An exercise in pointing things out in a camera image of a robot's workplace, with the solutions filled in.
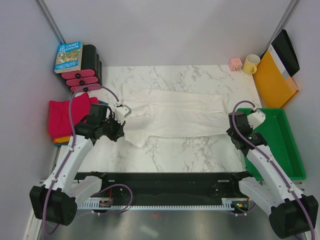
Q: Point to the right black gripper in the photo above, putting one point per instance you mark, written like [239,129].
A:
[229,131]

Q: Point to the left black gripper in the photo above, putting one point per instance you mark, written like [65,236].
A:
[119,132]

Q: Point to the white t shirt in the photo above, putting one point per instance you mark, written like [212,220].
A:
[172,114]

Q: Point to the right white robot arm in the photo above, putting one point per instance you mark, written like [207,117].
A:
[290,212]

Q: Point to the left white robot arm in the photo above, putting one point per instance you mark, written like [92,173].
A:
[57,200]

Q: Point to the green plastic tray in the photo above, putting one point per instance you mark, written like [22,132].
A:
[277,132]

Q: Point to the orange folded t shirt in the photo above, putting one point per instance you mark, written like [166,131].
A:
[61,140]

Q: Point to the red folded t shirt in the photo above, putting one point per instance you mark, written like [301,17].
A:
[60,117]

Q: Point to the black pink drawer organizer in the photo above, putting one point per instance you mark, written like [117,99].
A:
[90,74]

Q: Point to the yellow mug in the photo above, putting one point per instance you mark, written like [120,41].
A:
[251,64]

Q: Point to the pink plug cube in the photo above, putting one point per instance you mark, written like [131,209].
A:
[235,64]

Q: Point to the blue treehouse book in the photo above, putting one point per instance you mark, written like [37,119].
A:
[68,57]

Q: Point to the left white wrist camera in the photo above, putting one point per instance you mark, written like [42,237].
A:
[121,112]

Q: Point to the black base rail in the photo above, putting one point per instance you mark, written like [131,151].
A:
[172,189]

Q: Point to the white slotted cable duct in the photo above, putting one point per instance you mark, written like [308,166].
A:
[226,205]

